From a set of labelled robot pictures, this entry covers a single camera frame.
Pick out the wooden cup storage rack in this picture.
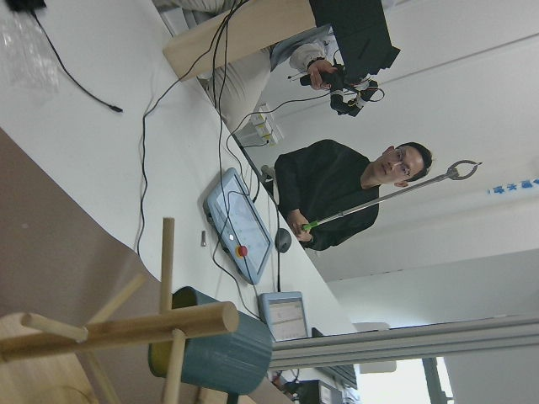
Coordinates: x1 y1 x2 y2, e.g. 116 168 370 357
1 217 239 403

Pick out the black computer mouse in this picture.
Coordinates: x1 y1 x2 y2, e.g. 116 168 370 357
275 227 292 253

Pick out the teach pendant tablet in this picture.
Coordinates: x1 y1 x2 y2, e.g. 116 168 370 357
258 291 309 342
203 167 272 285

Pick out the man in black shirt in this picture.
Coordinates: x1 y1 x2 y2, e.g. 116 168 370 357
274 140 432 251

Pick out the person in white coat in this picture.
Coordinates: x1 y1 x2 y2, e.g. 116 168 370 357
197 20 338 131

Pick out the wooden board panel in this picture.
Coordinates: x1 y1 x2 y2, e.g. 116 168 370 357
163 0 316 81

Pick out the metal reach pole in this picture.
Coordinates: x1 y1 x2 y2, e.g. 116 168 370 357
302 160 482 231

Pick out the brown table mat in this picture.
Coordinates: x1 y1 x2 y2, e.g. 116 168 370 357
1 135 284 403

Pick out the aluminium frame post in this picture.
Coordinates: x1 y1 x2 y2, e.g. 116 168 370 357
269 315 538 370

